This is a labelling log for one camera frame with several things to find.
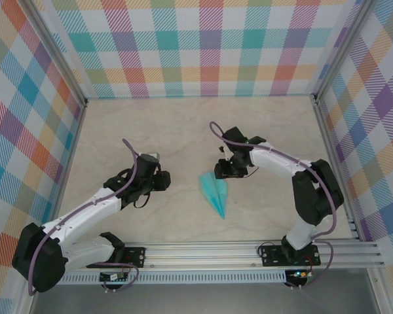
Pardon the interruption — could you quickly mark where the aluminium side rail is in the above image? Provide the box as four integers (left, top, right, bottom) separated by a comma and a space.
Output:
45, 99, 89, 245
312, 94, 364, 243

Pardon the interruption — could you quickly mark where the perforated grey cable duct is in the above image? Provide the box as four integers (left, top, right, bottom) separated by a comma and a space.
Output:
38, 273, 288, 285

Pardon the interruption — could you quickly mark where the long aluminium mounting rail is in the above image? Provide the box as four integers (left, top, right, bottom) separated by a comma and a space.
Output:
22, 241, 386, 271

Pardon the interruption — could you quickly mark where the purple cable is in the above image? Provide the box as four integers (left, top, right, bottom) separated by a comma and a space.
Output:
28, 138, 140, 297
208, 122, 337, 290

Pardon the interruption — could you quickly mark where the teal paper sheet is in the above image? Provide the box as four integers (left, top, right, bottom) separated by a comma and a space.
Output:
198, 170, 230, 219

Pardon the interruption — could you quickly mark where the grey metal panel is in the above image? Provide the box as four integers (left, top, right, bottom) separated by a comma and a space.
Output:
29, 283, 381, 314

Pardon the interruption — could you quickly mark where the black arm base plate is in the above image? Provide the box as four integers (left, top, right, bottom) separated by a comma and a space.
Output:
260, 245, 321, 268
86, 247, 147, 269

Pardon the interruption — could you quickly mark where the aluminium frame post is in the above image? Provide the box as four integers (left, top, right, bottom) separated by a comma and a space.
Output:
19, 0, 89, 107
310, 0, 381, 105

